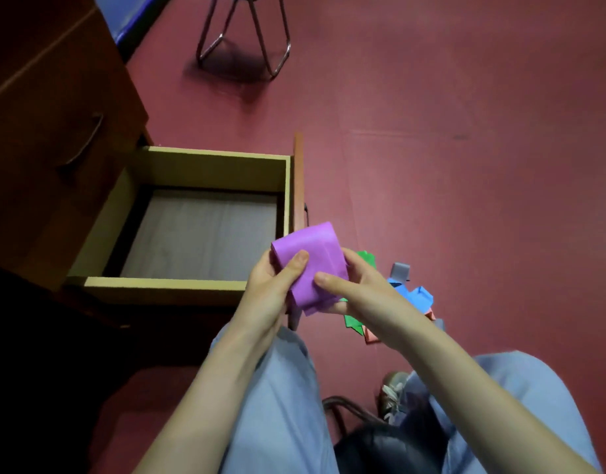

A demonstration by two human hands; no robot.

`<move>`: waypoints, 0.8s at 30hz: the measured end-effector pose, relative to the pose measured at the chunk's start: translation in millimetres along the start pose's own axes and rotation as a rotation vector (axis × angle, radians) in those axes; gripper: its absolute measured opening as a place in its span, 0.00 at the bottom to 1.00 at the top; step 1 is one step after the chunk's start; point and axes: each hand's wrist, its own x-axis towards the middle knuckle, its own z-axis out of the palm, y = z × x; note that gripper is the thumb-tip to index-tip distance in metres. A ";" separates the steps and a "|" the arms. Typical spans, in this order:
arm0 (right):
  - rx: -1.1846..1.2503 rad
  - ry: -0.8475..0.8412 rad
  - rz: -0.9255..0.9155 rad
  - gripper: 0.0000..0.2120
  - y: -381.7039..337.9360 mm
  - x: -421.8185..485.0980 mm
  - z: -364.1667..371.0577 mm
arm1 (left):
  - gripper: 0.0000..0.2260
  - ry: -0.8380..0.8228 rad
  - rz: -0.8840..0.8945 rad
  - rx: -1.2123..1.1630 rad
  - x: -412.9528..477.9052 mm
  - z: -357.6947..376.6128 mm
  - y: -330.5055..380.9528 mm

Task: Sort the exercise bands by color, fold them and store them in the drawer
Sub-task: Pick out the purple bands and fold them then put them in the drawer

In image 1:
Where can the wooden drawer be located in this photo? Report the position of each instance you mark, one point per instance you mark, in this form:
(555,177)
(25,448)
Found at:
(199,231)

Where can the green resistance band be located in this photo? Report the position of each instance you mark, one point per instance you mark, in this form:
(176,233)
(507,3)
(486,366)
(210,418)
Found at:
(353,324)

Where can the person's left leg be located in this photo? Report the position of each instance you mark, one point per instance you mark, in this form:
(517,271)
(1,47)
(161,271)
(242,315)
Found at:
(283,414)

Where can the black seat cushion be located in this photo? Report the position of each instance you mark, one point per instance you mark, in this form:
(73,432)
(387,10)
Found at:
(382,449)

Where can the purple resistance band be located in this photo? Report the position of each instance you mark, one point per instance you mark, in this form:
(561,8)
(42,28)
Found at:
(313,256)

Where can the dark brown wooden cabinet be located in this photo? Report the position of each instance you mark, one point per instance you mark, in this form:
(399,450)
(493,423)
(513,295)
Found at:
(46,93)

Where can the pink resistance band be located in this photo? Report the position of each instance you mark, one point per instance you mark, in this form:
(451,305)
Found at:
(371,335)

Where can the person's right hand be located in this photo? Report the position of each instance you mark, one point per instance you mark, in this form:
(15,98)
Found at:
(377,306)

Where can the person's leg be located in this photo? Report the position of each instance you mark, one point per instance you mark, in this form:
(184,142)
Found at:
(540,389)
(283,414)

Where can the person's right forearm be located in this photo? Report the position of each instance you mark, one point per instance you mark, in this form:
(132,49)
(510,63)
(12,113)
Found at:
(490,419)

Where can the blue resistance band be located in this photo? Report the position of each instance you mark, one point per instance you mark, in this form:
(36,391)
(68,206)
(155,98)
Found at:
(416,298)

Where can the grey resistance band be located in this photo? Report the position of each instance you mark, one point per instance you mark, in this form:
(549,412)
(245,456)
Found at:
(400,271)

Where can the person's right leg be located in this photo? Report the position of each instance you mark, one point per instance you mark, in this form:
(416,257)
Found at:
(540,389)

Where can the person's left forearm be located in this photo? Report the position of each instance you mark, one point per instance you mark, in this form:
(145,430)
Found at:
(209,409)

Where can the metal frame chair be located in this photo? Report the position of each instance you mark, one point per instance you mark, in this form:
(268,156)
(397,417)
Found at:
(256,24)

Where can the person's right shoe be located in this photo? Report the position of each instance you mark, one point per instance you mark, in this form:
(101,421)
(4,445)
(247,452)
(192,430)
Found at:
(393,394)

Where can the person's left hand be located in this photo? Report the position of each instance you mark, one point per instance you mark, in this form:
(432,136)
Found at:
(266,301)

